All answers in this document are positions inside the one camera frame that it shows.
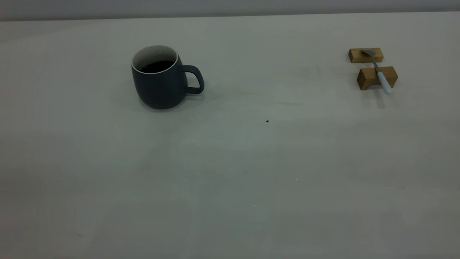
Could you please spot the arched wooden block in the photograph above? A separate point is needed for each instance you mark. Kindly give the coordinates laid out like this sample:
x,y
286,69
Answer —
x,y
368,76

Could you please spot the flat rectangular wooden block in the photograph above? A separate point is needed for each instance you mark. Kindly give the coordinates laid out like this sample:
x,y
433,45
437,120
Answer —
x,y
357,55

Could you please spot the dark grey ceramic mug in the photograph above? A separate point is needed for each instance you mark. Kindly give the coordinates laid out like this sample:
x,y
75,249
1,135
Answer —
x,y
161,90

